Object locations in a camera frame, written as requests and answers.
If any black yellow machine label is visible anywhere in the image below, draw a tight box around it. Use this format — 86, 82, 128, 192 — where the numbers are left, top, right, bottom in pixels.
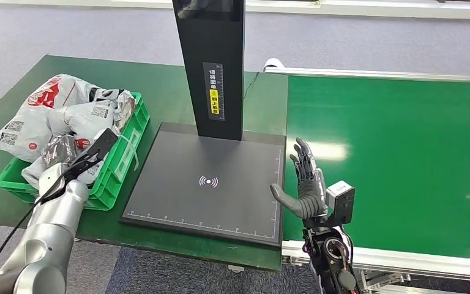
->
202, 62, 226, 122

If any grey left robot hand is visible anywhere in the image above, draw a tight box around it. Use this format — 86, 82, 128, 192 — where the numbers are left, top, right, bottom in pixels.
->
41, 134, 80, 169

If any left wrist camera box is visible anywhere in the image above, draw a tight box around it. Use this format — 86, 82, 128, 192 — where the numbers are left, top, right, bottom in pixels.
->
62, 128, 119, 183

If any green conveyor belt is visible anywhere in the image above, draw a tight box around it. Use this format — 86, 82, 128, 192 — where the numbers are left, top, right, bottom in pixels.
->
282, 75, 470, 260

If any green plastic crate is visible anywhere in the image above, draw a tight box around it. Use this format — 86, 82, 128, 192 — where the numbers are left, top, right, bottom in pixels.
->
0, 91, 151, 212

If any white black-print package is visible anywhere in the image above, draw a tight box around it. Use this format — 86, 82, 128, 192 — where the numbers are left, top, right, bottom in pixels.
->
91, 88, 136, 133

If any black inbound scanner machine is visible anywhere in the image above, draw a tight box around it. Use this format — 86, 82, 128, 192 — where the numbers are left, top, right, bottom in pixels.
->
120, 0, 287, 249

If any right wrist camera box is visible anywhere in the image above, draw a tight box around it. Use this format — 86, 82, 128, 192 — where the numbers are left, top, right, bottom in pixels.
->
326, 180, 356, 226

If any thin aluminium conveyor rail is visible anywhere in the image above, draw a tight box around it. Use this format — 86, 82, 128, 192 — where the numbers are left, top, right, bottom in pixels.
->
264, 67, 470, 83

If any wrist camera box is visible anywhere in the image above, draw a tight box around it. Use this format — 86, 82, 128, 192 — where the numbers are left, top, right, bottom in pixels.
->
62, 128, 119, 183
326, 180, 356, 226

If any wide aluminium conveyor rail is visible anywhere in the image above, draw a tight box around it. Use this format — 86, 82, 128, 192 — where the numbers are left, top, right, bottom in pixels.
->
282, 240, 470, 294

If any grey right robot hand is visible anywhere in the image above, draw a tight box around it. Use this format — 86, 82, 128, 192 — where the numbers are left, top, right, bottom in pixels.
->
270, 137, 328, 220

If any large white red-print package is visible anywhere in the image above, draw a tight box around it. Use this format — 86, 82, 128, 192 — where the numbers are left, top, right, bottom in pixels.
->
0, 73, 98, 163

